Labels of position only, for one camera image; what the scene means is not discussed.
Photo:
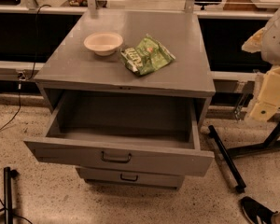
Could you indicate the grey metal drawer cabinet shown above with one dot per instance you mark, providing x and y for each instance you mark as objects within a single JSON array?
[{"x": 73, "y": 67}]

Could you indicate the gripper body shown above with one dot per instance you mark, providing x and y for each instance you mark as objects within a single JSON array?
[{"x": 277, "y": 39}]

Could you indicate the green chip bag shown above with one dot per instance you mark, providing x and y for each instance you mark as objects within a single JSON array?
[{"x": 149, "y": 56}]

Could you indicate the grey lower drawer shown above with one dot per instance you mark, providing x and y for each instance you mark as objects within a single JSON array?
[{"x": 131, "y": 178}]

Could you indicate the white bowl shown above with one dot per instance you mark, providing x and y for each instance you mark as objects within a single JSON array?
[{"x": 103, "y": 43}]

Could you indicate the black stand base bar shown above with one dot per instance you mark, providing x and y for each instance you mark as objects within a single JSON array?
[{"x": 240, "y": 187}]

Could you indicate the grey drawer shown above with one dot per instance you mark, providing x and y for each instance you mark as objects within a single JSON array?
[
  {"x": 131, "y": 178},
  {"x": 123, "y": 132}
]

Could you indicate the black stand leg left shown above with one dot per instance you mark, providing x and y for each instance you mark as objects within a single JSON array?
[{"x": 8, "y": 175}]

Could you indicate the black shoe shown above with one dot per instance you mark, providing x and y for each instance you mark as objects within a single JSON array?
[{"x": 255, "y": 212}]

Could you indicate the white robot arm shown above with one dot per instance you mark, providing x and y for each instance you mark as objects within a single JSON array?
[{"x": 266, "y": 41}]

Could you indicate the grey top drawer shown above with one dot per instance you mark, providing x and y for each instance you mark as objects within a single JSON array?
[{"x": 123, "y": 132}]

